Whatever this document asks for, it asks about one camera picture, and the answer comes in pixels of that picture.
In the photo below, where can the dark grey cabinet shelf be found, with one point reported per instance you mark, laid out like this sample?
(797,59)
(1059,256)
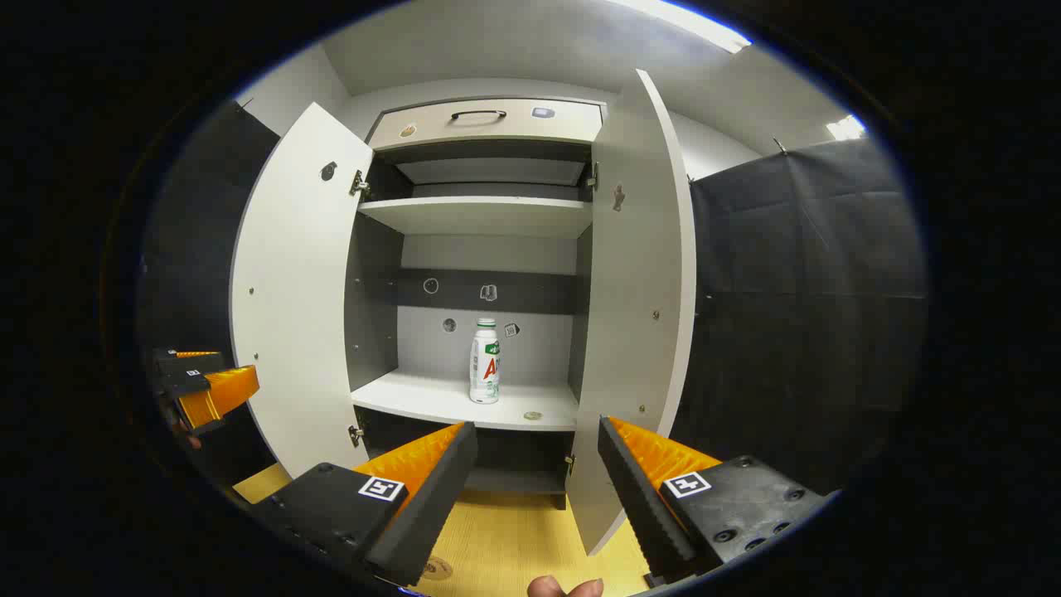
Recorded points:
(514,481)

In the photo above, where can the white cabinet door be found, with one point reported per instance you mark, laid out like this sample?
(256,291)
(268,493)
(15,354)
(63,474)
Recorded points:
(638,290)
(290,290)

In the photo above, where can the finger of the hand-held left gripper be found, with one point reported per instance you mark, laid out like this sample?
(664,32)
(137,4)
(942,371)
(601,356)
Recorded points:
(195,356)
(220,394)

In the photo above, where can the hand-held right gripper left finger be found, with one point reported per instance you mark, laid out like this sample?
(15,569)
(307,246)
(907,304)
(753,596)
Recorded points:
(431,506)

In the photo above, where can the white cabinet shelf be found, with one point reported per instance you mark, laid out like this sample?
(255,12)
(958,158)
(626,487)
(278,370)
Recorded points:
(414,398)
(481,217)

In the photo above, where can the small ceiling light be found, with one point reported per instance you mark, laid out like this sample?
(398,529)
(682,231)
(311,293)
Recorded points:
(845,128)

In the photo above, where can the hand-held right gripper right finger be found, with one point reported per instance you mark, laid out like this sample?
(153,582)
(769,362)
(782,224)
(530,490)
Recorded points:
(638,506)

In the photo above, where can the black backdrop cloth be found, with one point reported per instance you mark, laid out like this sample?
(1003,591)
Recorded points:
(812,290)

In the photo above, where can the white cabinet drawer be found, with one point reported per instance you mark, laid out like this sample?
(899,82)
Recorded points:
(431,133)

